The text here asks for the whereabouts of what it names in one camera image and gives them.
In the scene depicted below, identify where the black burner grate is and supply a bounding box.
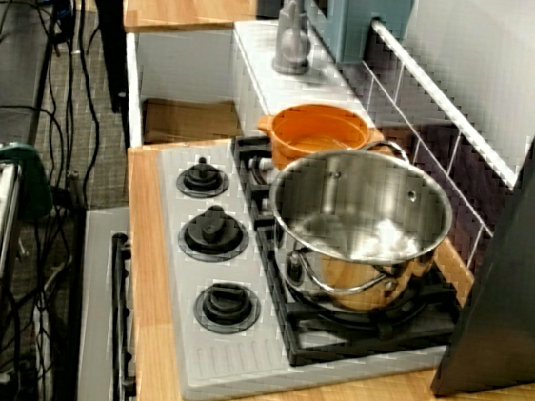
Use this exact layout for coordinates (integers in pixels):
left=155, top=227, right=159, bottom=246
left=239, top=217, right=468, bottom=385
left=222, top=131, right=304, bottom=235

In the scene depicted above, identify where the black oven door handle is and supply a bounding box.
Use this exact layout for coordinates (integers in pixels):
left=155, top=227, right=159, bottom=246
left=93, top=231, right=156, bottom=401

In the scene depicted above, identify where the grey toy stove plate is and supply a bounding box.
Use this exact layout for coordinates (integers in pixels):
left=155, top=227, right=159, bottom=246
left=131, top=126, right=475, bottom=401

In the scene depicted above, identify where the green clamp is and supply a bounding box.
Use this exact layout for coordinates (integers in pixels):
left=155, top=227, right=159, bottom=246
left=0, top=140, right=60, bottom=226

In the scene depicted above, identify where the teal toy microwave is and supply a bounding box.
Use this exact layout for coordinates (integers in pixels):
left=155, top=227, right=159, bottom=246
left=297, top=0, right=420, bottom=72

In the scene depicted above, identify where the white toy sink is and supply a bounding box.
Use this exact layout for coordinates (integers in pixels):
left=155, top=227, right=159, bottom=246
left=113, top=5, right=378, bottom=173

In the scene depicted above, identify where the black upright post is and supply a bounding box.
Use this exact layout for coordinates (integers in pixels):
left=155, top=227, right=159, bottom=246
left=77, top=0, right=142, bottom=116

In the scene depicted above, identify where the brown cardboard sink bottom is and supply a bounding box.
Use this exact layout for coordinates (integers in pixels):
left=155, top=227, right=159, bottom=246
left=138, top=92, right=248, bottom=154

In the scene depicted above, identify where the dark tiled backsplash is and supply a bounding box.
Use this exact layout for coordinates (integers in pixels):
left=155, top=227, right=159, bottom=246
left=336, top=59, right=525, bottom=284

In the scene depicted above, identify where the dark slanted side panel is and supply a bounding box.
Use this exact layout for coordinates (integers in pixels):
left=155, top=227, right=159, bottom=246
left=429, top=0, right=535, bottom=401

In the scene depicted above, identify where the white backsplash rail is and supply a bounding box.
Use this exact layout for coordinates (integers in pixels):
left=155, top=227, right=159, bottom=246
left=354, top=17, right=535, bottom=190

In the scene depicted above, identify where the white oven door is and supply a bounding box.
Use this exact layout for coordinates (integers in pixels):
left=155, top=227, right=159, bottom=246
left=66, top=202, right=158, bottom=401

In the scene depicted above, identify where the black stove knob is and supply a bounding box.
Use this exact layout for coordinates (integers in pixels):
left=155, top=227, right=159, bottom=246
left=191, top=278, right=264, bottom=339
left=175, top=200, right=253, bottom=268
left=174, top=154, right=233, bottom=203

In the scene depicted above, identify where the stainless steel pot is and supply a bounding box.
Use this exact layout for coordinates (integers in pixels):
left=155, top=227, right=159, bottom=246
left=256, top=128, right=462, bottom=321

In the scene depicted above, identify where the grey toy faucet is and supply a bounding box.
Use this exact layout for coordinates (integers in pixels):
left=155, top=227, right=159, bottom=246
left=270, top=0, right=318, bottom=77

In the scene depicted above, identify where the orange plastic pot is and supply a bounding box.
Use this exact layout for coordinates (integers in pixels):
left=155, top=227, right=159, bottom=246
left=252, top=97, right=386, bottom=182

